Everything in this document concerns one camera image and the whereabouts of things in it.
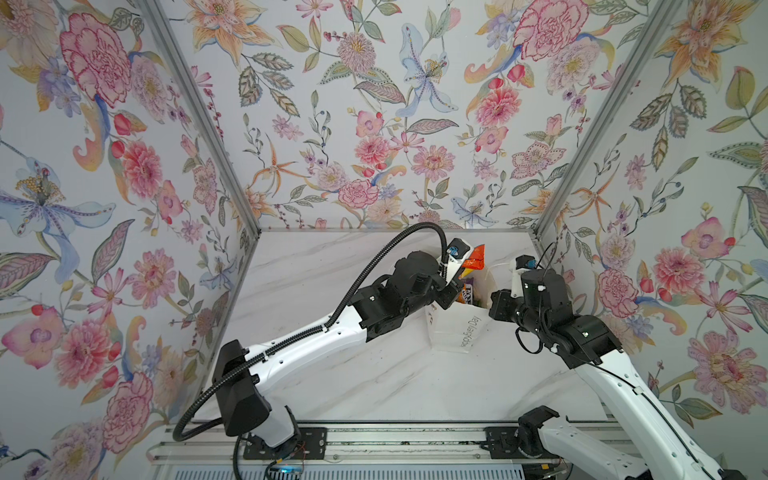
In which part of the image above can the purple Fox's candy bag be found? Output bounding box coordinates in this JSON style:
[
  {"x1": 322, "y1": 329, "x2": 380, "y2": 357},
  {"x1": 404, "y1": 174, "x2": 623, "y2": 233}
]
[{"x1": 458, "y1": 277, "x2": 475, "y2": 305}]

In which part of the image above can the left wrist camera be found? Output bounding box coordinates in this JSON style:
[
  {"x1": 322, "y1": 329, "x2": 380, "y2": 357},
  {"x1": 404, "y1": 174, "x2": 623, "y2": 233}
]
[{"x1": 444, "y1": 238, "x2": 473, "y2": 282}]

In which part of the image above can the white paper gift bag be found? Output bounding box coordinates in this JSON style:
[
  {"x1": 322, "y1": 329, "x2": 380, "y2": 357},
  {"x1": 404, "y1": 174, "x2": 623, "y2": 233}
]
[{"x1": 425, "y1": 244, "x2": 501, "y2": 353}]

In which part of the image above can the right thin black cable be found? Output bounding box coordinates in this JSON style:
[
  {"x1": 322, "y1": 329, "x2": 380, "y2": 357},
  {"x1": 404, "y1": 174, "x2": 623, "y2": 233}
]
[{"x1": 514, "y1": 241, "x2": 727, "y2": 480}]

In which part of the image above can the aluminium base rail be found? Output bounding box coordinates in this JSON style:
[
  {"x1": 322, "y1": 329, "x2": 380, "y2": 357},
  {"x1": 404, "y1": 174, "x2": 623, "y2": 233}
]
[{"x1": 146, "y1": 421, "x2": 637, "y2": 466}]

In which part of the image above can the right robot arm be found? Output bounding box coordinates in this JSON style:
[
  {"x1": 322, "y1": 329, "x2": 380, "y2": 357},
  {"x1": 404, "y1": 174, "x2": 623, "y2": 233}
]
[{"x1": 489, "y1": 288, "x2": 744, "y2": 479}]

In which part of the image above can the left black corrugated cable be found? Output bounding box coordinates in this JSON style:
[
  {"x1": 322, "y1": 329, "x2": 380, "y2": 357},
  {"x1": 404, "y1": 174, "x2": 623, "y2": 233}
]
[{"x1": 172, "y1": 221, "x2": 450, "y2": 443}]

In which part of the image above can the aluminium frame post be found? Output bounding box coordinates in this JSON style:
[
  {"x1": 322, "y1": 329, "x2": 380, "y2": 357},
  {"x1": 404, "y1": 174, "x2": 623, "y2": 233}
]
[
  {"x1": 137, "y1": 0, "x2": 261, "y2": 240},
  {"x1": 530, "y1": 0, "x2": 677, "y2": 240}
]

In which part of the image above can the left aluminium frame post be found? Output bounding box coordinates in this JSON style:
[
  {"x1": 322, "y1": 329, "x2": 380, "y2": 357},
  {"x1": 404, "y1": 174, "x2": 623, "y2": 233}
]
[{"x1": 137, "y1": 0, "x2": 261, "y2": 240}]

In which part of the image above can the right aluminium frame post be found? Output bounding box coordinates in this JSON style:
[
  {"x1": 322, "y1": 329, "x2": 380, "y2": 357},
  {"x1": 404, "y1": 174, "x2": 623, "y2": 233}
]
[{"x1": 530, "y1": 0, "x2": 677, "y2": 240}]

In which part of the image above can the red small snack packet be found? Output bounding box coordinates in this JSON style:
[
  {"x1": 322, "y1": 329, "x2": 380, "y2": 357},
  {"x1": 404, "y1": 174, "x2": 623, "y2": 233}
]
[{"x1": 460, "y1": 244, "x2": 485, "y2": 279}]

